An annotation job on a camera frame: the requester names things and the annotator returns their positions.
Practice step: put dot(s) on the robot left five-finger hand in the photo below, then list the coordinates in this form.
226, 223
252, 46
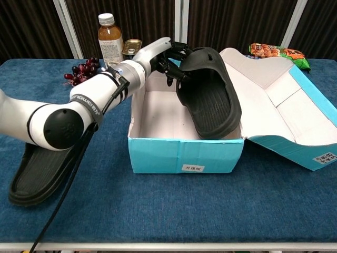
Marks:
155, 54

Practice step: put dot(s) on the black rubber slipper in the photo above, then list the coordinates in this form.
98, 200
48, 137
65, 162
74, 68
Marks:
210, 105
34, 179

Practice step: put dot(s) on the robot left white arm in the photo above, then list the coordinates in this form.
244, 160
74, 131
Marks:
87, 95

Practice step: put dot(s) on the light blue shoe box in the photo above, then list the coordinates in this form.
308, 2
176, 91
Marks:
184, 158

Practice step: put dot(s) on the gold rectangular tin can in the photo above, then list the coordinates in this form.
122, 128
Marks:
131, 47

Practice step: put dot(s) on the dark pleated curtain panel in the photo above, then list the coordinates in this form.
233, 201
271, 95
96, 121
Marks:
147, 18
321, 26
29, 29
231, 23

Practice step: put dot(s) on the amber tea bottle white cap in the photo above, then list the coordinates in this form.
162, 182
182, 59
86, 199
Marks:
110, 39

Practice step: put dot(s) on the dark red grape bunch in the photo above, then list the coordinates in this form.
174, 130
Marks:
81, 69

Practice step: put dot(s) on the blue snack bag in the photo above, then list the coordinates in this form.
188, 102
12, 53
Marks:
250, 56

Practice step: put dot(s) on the green orange snack bag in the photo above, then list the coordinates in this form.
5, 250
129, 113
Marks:
279, 52

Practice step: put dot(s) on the grey metal partition frame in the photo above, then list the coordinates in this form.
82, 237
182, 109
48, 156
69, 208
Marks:
181, 21
67, 29
293, 23

